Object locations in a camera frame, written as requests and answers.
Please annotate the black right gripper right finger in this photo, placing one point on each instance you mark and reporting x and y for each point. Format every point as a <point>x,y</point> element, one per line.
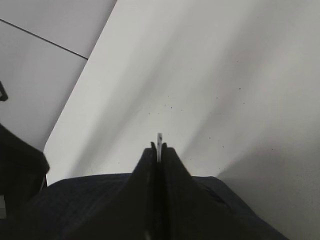
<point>192,213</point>

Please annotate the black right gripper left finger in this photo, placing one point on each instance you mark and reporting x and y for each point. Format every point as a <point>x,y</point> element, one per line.
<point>130,214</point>

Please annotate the dark blue lunch bag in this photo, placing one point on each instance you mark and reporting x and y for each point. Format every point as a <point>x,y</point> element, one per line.
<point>225,207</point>

